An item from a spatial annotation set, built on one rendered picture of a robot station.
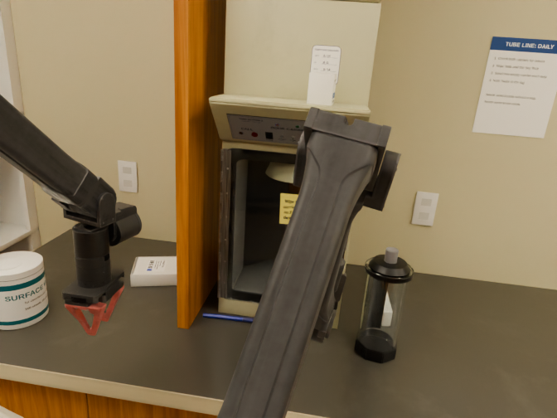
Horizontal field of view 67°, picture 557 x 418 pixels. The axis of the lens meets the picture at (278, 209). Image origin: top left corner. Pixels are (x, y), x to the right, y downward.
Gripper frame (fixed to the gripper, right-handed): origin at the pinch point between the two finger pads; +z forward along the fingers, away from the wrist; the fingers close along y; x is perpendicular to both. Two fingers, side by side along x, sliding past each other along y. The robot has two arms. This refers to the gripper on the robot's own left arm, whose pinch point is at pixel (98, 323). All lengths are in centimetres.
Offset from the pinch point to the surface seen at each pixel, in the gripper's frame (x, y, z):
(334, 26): -37, 33, -56
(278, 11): -25, 33, -58
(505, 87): -88, 75, -46
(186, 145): -8.5, 23.8, -30.2
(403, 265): -58, 25, -8
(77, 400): 10.2, 6.0, 25.9
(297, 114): -32, 22, -39
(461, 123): -78, 76, -35
